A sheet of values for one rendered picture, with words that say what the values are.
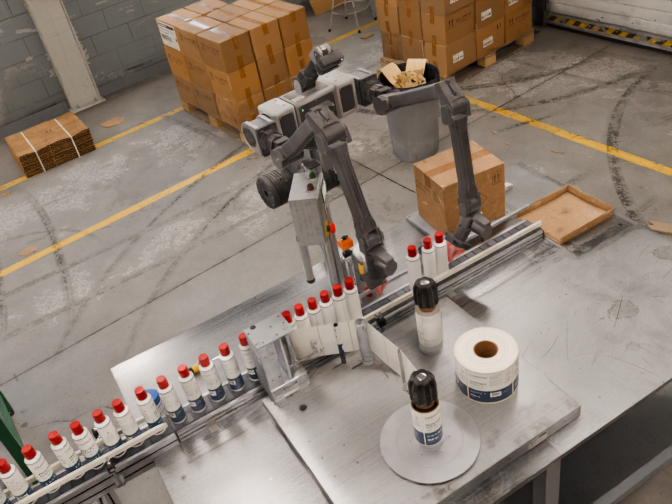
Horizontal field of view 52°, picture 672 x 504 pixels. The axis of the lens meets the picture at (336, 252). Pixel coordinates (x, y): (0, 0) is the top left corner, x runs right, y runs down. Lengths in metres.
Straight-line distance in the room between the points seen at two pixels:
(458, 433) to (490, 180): 1.17
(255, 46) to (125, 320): 2.44
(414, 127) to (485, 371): 3.08
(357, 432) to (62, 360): 2.48
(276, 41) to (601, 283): 3.72
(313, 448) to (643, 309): 1.28
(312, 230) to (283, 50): 3.68
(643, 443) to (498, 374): 1.02
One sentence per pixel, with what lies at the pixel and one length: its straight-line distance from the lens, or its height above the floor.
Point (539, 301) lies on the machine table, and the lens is 2.72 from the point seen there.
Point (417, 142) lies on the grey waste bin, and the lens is 5.11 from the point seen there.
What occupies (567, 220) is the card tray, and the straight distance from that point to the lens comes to 3.12.
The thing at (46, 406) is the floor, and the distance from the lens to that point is 4.17.
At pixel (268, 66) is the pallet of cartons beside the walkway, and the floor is 0.56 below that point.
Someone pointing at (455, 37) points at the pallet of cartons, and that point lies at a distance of 6.08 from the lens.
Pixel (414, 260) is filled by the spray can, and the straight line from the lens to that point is 2.60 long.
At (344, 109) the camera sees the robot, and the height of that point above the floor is 1.41.
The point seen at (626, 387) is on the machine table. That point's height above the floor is 0.83.
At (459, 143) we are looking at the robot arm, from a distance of 2.57.
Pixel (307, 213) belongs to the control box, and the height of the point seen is 1.42.
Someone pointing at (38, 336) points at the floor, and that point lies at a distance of 4.66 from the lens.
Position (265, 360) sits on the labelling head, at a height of 1.08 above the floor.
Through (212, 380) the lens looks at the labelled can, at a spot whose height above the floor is 0.99.
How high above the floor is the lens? 2.67
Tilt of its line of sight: 37 degrees down
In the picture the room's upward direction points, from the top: 12 degrees counter-clockwise
